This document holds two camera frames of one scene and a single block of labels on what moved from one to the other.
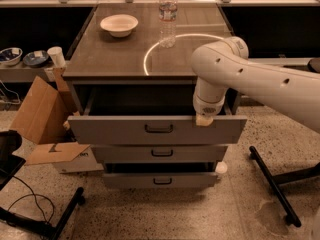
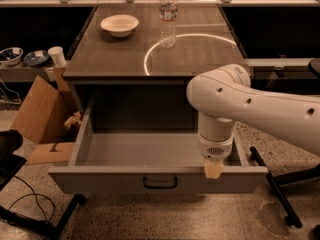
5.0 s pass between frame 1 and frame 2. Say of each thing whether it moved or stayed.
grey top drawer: moved
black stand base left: stayed
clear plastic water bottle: stayed
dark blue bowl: stayed
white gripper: moved
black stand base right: stayed
